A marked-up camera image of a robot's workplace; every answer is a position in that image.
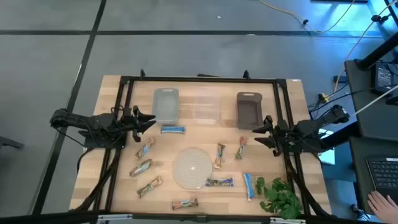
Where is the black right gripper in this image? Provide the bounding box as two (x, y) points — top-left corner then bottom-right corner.
(252, 115), (297, 157)

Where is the round woven rope mat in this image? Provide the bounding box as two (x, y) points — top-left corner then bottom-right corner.
(173, 147), (213, 190)

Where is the black power adapter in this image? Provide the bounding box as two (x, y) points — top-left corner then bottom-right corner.
(373, 62), (396, 95)

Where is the red brown granola bar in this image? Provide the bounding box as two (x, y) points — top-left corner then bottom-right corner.
(171, 198), (199, 211)

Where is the purple green granola bar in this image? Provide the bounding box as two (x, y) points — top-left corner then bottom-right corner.
(205, 177), (235, 188)

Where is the green artificial plant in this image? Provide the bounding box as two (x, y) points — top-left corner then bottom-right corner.
(255, 176), (303, 220)

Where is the light grey plastic bin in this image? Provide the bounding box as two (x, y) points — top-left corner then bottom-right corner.
(151, 87), (180, 125)

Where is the dark grey desk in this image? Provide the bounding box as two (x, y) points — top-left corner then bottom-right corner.
(348, 136), (398, 216)
(344, 58), (398, 141)

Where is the black aluminium table frame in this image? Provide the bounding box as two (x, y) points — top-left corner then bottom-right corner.
(70, 69), (331, 224)

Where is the black cable bundle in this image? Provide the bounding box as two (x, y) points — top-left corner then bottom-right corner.
(283, 151), (331, 218)
(73, 146), (123, 213)

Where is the black keyboard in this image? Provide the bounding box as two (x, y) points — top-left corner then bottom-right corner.
(366, 157), (398, 200)

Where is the orange blue granola bar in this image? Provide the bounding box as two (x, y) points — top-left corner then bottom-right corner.
(129, 159), (154, 177)
(134, 137), (155, 160)
(136, 175), (164, 199)

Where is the cream cable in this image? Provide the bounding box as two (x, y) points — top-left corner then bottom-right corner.
(333, 0), (396, 91)

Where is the brown green granola bar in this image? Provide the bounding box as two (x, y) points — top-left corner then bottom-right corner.
(213, 142), (226, 170)
(234, 136), (249, 161)

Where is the blue oatmeal raisin granola bar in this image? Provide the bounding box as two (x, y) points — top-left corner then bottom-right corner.
(160, 124), (187, 135)
(243, 172), (257, 201)

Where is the person's hand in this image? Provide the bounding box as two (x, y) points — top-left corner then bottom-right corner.
(367, 190), (398, 224)

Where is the clear plastic bin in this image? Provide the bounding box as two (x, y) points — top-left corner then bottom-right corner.
(192, 88), (220, 126)

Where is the dark brown plastic bin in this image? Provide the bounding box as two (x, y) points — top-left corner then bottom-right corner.
(236, 91), (264, 130)

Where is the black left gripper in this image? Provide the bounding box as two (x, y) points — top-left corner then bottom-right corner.
(119, 105), (157, 143)

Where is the yellow cable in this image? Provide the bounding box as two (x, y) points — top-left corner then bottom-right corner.
(257, 0), (357, 35)

